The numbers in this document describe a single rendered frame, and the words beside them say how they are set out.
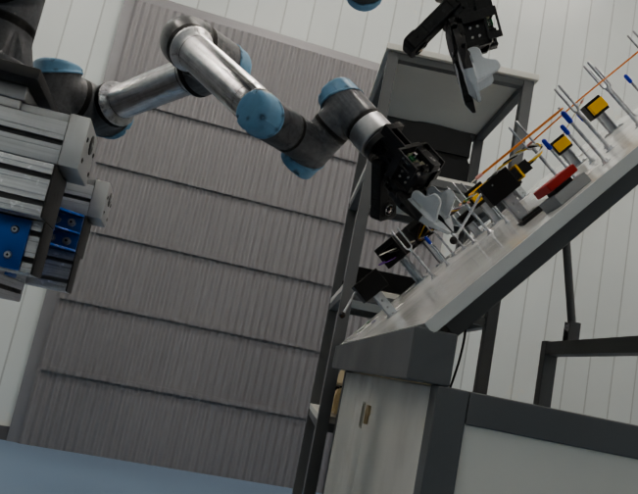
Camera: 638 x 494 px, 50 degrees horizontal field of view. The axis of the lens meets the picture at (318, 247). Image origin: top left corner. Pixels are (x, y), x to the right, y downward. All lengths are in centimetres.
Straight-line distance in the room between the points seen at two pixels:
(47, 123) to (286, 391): 363
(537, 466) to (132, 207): 396
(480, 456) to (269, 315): 380
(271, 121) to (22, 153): 41
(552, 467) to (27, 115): 94
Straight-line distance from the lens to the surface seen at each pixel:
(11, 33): 130
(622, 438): 94
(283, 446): 469
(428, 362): 86
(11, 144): 121
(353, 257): 210
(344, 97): 127
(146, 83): 171
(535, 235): 91
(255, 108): 118
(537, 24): 594
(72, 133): 121
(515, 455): 89
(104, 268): 459
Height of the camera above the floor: 79
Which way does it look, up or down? 10 degrees up
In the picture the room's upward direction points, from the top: 11 degrees clockwise
